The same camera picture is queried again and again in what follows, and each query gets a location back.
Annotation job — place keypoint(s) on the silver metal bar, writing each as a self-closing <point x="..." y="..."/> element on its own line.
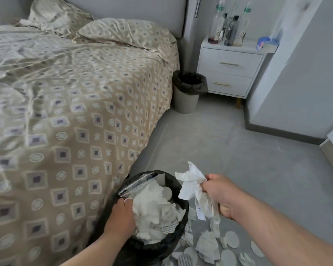
<point x="197" y="6"/>

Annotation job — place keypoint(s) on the small black-capped bottle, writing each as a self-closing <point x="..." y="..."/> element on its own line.
<point x="223" y="27"/>

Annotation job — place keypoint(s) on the white trash bin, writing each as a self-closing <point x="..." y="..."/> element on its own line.
<point x="184" y="103"/>

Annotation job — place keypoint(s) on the person's left hand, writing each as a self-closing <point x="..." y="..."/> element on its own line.
<point x="120" y="221"/>

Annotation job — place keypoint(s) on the pile of white tissue scraps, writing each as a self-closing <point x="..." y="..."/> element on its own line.
<point x="208" y="243"/>

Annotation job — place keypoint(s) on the person's right forearm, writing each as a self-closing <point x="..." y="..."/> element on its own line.
<point x="280" y="232"/>

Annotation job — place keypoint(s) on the wooden table leg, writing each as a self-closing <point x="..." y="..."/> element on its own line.
<point x="239" y="103"/>

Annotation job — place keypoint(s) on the silver foil bag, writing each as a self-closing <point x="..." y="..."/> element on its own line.
<point x="138" y="182"/>

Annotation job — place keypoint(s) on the beige patterned bedspread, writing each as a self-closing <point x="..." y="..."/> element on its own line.
<point x="58" y="121"/>

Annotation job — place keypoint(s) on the torn white paper sheet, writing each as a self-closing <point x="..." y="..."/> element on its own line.
<point x="191" y="180"/>

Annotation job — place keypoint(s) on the person's right hand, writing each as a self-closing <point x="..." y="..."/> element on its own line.
<point x="224" y="193"/>

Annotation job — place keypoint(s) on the white nightstand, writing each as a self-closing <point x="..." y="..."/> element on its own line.
<point x="233" y="74"/>

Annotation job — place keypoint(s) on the blue white tissue pack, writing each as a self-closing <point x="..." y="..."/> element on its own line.
<point x="265" y="42"/>

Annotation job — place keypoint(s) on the dark grey bottle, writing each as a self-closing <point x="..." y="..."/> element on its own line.
<point x="231" y="33"/>

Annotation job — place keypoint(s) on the grey bed base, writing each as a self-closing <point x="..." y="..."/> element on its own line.
<point x="149" y="141"/>

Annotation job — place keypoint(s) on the tissues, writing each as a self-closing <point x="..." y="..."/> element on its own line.
<point x="149" y="207"/>

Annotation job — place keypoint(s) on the dark grey skirting board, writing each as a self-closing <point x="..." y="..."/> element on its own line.
<point x="283" y="134"/>

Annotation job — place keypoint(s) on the clear green-capped bottle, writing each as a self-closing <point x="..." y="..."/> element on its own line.
<point x="242" y="30"/>

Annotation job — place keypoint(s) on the person's left forearm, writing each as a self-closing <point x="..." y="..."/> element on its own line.
<point x="94" y="253"/>

